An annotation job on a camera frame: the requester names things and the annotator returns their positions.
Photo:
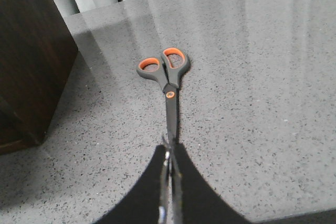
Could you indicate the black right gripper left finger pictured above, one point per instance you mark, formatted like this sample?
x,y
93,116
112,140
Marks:
x,y
141,203

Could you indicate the grey orange handled scissors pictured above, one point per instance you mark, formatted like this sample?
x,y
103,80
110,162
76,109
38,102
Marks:
x,y
167,71

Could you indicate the dark wooden drawer cabinet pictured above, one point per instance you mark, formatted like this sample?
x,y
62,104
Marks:
x,y
37,55

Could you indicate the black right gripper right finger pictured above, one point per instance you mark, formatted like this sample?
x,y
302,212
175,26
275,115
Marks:
x,y
194,201

